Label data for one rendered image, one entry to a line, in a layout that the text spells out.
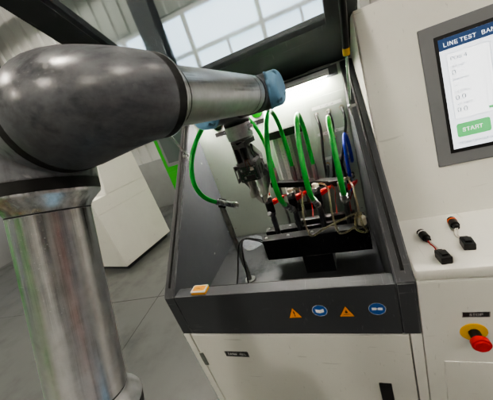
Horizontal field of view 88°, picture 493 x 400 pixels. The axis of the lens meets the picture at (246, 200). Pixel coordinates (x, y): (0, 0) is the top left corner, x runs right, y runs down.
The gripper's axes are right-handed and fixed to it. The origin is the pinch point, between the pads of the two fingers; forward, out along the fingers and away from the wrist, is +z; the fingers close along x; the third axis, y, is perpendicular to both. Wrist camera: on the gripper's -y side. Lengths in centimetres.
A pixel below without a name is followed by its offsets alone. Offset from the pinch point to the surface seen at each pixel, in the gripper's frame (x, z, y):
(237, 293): -8.7, 18.3, 22.1
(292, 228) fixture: 5.2, 15.2, -4.9
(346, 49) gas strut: 31.9, -33.3, -8.8
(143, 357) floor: -134, 113, -23
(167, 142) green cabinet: -188, -17, -241
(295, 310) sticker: 6.3, 25.3, 22.4
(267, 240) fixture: -2.9, 15.2, 0.8
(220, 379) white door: -30, 57, 22
